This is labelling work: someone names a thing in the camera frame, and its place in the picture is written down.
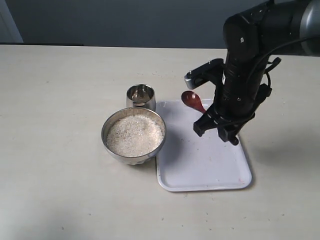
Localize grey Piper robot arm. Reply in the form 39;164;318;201
184;0;320;145

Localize white plastic tray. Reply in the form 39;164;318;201
156;100;252;192

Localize small steel cup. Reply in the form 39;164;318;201
126;84;156;112

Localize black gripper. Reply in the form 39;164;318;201
193;57;272;146

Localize large steel bowl of rice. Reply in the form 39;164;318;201
101;107;167;166

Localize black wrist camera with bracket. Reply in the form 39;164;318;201
184;58;224;90

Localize reddish brown wooden spoon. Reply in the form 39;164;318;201
181;90;206;114

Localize black round camera cable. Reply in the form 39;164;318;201
214;36;320;126

